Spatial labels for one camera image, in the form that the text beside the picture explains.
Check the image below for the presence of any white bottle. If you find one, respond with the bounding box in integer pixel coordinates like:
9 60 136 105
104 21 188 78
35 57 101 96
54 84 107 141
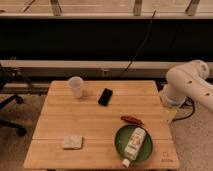
122 127 146 167

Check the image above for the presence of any green plate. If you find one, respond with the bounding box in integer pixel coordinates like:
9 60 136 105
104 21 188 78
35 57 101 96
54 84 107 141
114 124 153 164

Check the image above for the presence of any black office chair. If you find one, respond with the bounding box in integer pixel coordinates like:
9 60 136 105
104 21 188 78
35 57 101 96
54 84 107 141
0 63 27 137

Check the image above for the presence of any black floor cable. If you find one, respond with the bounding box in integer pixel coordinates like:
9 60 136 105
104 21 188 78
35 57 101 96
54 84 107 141
172 97 196 122

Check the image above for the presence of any red chili pepper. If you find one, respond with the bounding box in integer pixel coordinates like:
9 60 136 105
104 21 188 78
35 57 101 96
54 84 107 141
121 116 143 125

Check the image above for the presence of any white sponge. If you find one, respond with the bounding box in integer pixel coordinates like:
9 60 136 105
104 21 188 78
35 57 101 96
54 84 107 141
62 135 83 149

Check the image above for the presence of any black hanging cable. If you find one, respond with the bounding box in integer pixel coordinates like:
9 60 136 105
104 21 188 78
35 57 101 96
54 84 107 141
119 9 157 78

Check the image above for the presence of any black eraser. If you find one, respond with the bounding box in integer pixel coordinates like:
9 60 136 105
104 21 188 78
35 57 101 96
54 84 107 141
98 88 113 106

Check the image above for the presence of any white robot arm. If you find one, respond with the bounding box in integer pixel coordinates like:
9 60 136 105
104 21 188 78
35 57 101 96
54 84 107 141
159 60 213 112

